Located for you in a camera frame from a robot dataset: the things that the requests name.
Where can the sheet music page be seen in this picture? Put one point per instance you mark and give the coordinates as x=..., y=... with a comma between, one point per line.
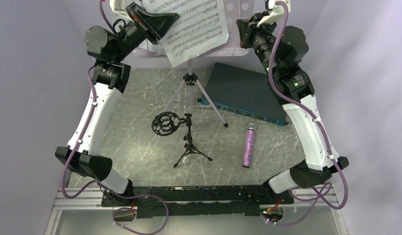
x=200, y=28

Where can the purple glitter microphone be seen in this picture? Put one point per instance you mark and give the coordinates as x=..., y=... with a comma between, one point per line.
x=249, y=145

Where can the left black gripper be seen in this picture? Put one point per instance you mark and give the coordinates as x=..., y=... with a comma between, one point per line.
x=152, y=26

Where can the dark blue rack unit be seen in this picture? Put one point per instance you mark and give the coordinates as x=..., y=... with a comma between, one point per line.
x=244, y=92

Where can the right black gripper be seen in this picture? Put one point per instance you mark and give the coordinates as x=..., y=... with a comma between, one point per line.
x=248, y=29

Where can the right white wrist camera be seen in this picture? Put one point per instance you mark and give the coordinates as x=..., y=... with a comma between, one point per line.
x=274, y=13

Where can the aluminium frame rail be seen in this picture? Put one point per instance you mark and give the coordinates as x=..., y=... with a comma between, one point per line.
x=74, y=198

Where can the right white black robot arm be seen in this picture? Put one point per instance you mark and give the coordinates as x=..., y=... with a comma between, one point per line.
x=280, y=57

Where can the black microphone shock mount stand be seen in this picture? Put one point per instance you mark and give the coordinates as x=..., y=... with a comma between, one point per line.
x=167, y=123

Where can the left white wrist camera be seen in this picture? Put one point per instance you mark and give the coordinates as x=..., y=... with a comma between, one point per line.
x=118, y=6

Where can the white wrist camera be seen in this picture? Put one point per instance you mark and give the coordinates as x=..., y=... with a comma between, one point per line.
x=118, y=6
x=274, y=13

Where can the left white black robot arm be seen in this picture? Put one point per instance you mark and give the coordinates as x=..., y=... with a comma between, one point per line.
x=108, y=78

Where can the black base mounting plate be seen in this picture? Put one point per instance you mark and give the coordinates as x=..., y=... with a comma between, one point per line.
x=203, y=209

